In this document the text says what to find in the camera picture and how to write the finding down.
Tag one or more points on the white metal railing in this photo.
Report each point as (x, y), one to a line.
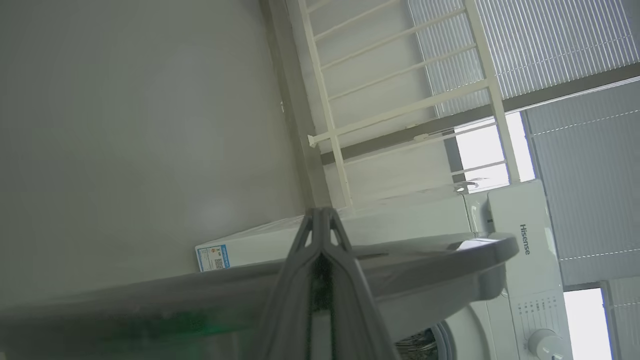
(495, 100)

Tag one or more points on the black round glass washer door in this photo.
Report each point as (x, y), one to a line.
(150, 310)

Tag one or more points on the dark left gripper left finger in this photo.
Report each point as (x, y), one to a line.
(290, 310)

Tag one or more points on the white washer control knob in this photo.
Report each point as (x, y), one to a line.
(545, 345)

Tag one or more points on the white Hisense washing machine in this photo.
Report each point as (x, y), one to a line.
(535, 280)

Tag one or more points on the grey pleated window blind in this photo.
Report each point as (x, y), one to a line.
(625, 320)
(590, 190)
(550, 40)

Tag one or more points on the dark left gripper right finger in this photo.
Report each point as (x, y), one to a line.
(355, 310)

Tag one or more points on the blue energy label sticker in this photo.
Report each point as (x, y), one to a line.
(212, 257)

